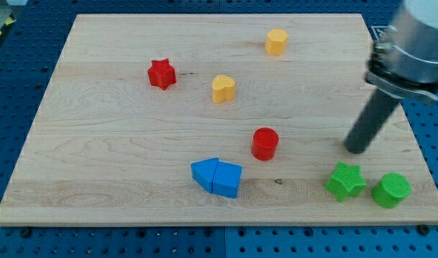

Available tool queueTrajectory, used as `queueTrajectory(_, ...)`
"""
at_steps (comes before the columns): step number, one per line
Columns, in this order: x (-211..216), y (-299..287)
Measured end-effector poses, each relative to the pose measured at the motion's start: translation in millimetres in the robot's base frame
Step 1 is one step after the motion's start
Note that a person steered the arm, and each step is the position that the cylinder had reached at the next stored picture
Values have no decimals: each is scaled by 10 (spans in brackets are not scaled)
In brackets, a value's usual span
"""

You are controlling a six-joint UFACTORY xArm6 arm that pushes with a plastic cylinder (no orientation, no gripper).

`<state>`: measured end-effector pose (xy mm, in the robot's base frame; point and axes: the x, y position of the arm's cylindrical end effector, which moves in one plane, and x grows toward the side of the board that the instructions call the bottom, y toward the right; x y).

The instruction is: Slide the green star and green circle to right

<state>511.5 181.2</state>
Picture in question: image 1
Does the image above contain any blue cube block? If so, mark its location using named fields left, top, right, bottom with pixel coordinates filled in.
left=212, top=161, right=242, bottom=199

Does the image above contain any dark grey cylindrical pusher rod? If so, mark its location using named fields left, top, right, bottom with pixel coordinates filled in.
left=343, top=90, right=400, bottom=154

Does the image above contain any blue triangle block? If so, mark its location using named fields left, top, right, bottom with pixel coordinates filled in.
left=191, top=158, right=219, bottom=194

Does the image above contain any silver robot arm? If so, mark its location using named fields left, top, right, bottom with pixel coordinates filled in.
left=344, top=0, right=438, bottom=154

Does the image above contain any green star block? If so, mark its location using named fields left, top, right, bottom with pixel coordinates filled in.
left=325, top=161, right=367, bottom=202

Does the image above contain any red star block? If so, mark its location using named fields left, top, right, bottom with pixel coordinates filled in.
left=148, top=58, right=177, bottom=90

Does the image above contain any green cylinder block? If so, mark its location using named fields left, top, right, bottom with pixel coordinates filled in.
left=372, top=173, right=411, bottom=209

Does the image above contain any red cylinder block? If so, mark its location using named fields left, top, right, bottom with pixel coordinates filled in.
left=252, top=128, right=279, bottom=161

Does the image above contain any wooden board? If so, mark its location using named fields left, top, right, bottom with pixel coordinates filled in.
left=0, top=14, right=438, bottom=227

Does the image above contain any yellow hexagon block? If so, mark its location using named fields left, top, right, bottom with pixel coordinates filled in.
left=265, top=29, right=288, bottom=56

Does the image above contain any yellow heart block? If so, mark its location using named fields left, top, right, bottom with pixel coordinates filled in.
left=211, top=75, right=236, bottom=103

